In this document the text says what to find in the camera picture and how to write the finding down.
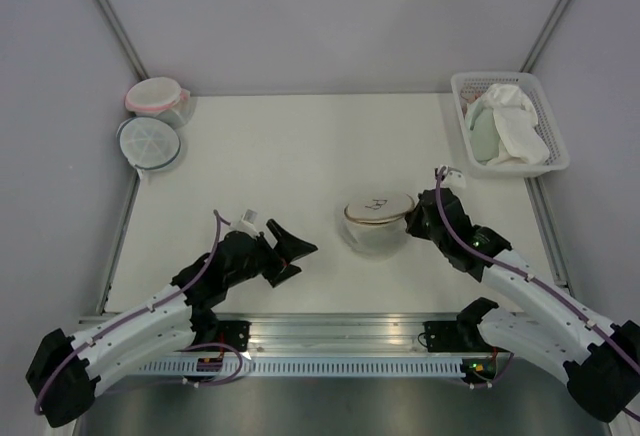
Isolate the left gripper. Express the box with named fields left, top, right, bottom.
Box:
left=225, top=220, right=317, bottom=289

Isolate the beige mesh laundry bag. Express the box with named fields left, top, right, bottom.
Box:
left=337, top=191, right=415, bottom=258

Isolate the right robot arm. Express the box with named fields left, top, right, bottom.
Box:
left=405, top=188, right=639, bottom=423

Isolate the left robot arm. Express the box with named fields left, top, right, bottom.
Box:
left=25, top=219, right=318, bottom=428

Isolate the blue trimmed mesh laundry bag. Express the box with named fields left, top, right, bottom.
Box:
left=116, top=116, right=183, bottom=180

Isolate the pink trimmed mesh laundry bag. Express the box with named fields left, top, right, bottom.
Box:
left=124, top=77, right=195, bottom=129

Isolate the mint green cloth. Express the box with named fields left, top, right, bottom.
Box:
left=465, top=98, right=501, bottom=164

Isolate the white cloth in basket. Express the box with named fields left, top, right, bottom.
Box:
left=464, top=84, right=550, bottom=166

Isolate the white plastic basket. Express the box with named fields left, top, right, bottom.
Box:
left=450, top=71, right=570, bottom=178

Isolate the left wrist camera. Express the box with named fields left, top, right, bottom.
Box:
left=230, top=209, right=259, bottom=238

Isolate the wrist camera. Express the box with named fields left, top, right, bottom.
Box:
left=435, top=165, right=467, bottom=190
left=230, top=209, right=259, bottom=238

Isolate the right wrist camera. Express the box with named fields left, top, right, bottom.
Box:
left=435, top=165, right=467, bottom=190

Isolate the aluminium mounting rail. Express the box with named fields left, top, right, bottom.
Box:
left=69, top=311, right=614, bottom=355

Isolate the white slotted cable duct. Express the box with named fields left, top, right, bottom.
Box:
left=137, top=354, right=465, bottom=379

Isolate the right aluminium frame post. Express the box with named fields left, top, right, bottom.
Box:
left=519, top=0, right=574, bottom=73

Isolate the aluminium frame post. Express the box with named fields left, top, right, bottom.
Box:
left=519, top=0, right=574, bottom=73
left=91, top=0, right=149, bottom=80

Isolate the left aluminium frame post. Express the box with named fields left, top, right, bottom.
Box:
left=91, top=0, right=149, bottom=80

